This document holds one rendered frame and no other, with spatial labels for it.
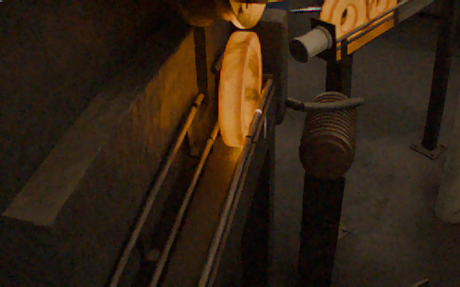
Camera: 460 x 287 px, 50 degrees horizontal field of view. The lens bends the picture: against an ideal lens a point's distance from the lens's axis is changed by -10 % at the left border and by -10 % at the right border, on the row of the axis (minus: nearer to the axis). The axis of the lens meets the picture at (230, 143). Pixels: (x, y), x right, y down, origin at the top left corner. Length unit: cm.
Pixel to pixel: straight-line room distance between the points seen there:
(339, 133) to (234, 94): 45
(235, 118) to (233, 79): 6
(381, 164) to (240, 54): 129
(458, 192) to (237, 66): 109
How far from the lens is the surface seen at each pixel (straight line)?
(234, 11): 65
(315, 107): 117
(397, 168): 202
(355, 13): 136
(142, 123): 66
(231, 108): 80
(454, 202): 177
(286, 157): 202
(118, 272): 62
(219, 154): 90
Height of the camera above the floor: 118
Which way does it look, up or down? 34 degrees down
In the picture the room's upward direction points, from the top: 3 degrees counter-clockwise
